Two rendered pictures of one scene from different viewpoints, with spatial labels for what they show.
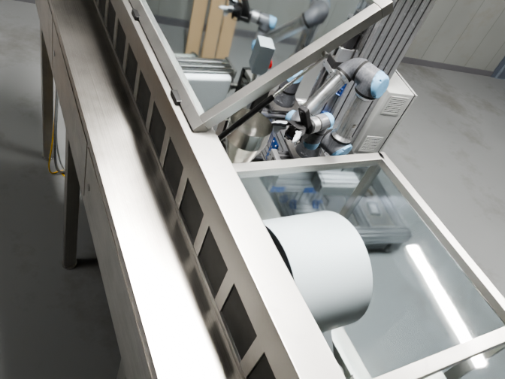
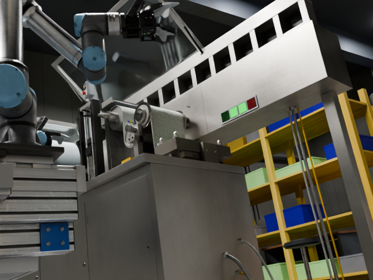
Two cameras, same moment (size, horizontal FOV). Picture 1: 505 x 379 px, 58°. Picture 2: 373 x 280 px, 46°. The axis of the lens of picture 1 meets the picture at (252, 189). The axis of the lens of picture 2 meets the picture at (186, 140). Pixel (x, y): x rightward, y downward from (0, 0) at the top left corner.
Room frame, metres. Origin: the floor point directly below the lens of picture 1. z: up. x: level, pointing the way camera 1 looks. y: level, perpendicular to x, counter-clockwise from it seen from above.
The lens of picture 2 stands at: (3.97, 0.44, 0.33)
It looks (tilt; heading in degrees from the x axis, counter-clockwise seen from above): 19 degrees up; 174
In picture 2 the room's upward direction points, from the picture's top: 9 degrees counter-clockwise
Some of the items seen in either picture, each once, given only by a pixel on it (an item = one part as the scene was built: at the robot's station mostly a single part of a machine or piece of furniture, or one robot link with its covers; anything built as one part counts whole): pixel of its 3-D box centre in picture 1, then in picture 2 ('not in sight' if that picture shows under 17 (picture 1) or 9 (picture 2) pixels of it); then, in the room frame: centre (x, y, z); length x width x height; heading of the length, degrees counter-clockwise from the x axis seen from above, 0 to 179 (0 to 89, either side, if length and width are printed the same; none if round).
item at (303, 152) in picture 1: (310, 146); not in sight; (2.17, -0.21, 0.87); 0.15 x 0.15 x 0.10
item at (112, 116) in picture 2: not in sight; (111, 117); (1.62, 0.29, 1.33); 0.06 x 0.06 x 0.06; 40
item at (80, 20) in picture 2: not in sight; (91, 25); (2.70, 0.32, 1.21); 0.11 x 0.08 x 0.09; 95
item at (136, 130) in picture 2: not in sight; (136, 151); (1.80, 0.41, 1.05); 0.06 x 0.05 x 0.31; 130
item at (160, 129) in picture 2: not in sight; (169, 138); (1.77, 0.59, 1.11); 0.23 x 0.01 x 0.18; 130
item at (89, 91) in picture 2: not in sight; (87, 90); (1.36, 0.13, 1.66); 0.07 x 0.07 x 0.10; 23
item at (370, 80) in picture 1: (352, 114); not in sight; (2.09, -0.32, 1.19); 0.15 x 0.12 x 0.55; 57
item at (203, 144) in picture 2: not in sight; (210, 153); (1.89, 0.78, 0.96); 0.10 x 0.03 x 0.11; 130
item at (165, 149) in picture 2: not in sight; (193, 152); (1.83, 0.71, 1.00); 0.40 x 0.16 x 0.06; 130
